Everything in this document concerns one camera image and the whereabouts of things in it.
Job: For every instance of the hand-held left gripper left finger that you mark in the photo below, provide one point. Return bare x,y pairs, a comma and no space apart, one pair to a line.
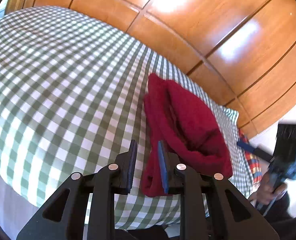
131,170

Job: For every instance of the green white checked bed cover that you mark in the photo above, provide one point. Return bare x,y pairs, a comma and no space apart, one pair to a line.
63,92

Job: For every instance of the dark red cloth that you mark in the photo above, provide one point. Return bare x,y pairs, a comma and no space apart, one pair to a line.
187,120

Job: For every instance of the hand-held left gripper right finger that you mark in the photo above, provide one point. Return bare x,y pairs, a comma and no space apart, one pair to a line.
163,167

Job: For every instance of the multicoloured plaid cloth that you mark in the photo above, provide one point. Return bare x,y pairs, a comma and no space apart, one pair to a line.
254,166

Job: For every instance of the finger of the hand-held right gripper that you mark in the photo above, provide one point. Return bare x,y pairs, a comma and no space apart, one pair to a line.
250,148

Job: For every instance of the person's right hand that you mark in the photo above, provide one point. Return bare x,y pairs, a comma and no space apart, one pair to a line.
264,192

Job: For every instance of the white mattress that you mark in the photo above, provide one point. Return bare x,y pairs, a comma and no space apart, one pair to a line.
10,197

